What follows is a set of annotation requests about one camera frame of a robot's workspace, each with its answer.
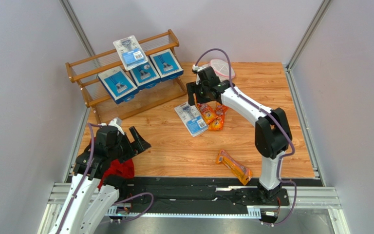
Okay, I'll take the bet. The orange bic razor bag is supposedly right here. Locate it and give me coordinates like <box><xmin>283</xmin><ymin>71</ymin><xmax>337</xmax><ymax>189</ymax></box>
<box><xmin>216</xmin><ymin>149</ymin><xmax>253</xmax><ymax>185</ymax></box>
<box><xmin>196</xmin><ymin>103</ymin><xmax>218</xmax><ymax>124</ymax></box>
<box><xmin>209</xmin><ymin>104</ymin><xmax>228</xmax><ymax>131</ymax></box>

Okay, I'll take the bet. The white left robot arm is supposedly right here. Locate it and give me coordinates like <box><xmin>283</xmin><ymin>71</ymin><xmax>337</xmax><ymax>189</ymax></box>
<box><xmin>49</xmin><ymin>123</ymin><xmax>151</xmax><ymax>234</ymax></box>

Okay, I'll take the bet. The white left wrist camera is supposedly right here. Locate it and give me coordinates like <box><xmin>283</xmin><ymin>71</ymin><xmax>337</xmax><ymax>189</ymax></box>
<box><xmin>108</xmin><ymin>117</ymin><xmax>125</xmax><ymax>135</ymax></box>

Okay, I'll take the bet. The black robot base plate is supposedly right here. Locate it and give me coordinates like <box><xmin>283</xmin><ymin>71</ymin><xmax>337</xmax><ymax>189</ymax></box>
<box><xmin>119</xmin><ymin>177</ymin><xmax>292</xmax><ymax>215</ymax></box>

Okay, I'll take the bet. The gillette razor blister pack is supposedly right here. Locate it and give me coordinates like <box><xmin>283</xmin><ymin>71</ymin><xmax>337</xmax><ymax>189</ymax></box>
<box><xmin>113</xmin><ymin>35</ymin><xmax>149</xmax><ymax>71</ymax></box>
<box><xmin>174</xmin><ymin>102</ymin><xmax>208</xmax><ymax>137</ymax></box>

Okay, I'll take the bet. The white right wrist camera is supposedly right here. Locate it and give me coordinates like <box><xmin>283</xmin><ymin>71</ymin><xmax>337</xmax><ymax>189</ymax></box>
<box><xmin>192</xmin><ymin>64</ymin><xmax>208</xmax><ymax>74</ymax></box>

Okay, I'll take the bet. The wooden two-tier shelf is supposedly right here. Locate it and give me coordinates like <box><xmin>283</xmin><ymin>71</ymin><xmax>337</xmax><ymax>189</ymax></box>
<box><xmin>66</xmin><ymin>29</ymin><xmax>187</xmax><ymax>123</ymax></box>

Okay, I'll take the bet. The white mesh laundry bag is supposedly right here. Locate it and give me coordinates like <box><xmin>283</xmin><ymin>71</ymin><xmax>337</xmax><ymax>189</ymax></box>
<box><xmin>203</xmin><ymin>59</ymin><xmax>235</xmax><ymax>81</ymax></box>

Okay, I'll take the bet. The large blue Harry's razor box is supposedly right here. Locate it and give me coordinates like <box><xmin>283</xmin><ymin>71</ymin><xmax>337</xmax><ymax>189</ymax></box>
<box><xmin>130</xmin><ymin>61</ymin><xmax>161</xmax><ymax>90</ymax></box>

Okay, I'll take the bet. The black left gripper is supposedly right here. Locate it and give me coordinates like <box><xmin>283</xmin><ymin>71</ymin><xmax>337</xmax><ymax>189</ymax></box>
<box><xmin>109</xmin><ymin>126</ymin><xmax>151</xmax><ymax>163</ymax></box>

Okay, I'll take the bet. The aluminium frame rail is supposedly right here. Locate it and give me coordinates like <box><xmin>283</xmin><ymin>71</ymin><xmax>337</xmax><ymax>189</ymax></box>
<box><xmin>38</xmin><ymin>177</ymin><xmax>350</xmax><ymax>234</ymax></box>

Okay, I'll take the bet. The small blue Harry's razor box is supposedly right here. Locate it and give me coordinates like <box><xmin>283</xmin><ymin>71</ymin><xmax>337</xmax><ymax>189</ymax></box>
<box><xmin>97</xmin><ymin>66</ymin><xmax>139</xmax><ymax>104</ymax></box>

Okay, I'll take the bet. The Gillette razor blister pack front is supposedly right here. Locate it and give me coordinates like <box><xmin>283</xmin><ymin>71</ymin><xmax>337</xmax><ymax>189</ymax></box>
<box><xmin>113</xmin><ymin>35</ymin><xmax>149</xmax><ymax>71</ymax></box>

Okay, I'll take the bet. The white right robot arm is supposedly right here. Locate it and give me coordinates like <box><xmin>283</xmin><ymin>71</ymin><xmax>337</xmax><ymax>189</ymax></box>
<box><xmin>186</xmin><ymin>65</ymin><xmax>292</xmax><ymax>204</ymax></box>

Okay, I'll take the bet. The orange Bic razor bag front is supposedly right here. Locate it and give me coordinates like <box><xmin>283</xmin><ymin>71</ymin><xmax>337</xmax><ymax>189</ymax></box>
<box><xmin>216</xmin><ymin>149</ymin><xmax>253</xmax><ymax>185</ymax></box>

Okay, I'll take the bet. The red cloth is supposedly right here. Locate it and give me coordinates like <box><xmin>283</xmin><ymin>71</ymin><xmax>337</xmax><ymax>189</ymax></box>
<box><xmin>85</xmin><ymin>136</ymin><xmax>135</xmax><ymax>189</ymax></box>

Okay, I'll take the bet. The blue Harry's box on shelf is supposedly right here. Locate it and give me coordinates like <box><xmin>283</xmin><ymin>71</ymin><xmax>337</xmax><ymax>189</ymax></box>
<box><xmin>150</xmin><ymin>49</ymin><xmax>184</xmax><ymax>82</ymax></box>

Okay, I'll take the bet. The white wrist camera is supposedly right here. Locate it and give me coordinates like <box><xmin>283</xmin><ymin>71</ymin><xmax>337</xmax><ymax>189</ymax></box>
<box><xmin>192</xmin><ymin>64</ymin><xmax>208</xmax><ymax>74</ymax></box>
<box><xmin>108</xmin><ymin>117</ymin><xmax>125</xmax><ymax>135</ymax></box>

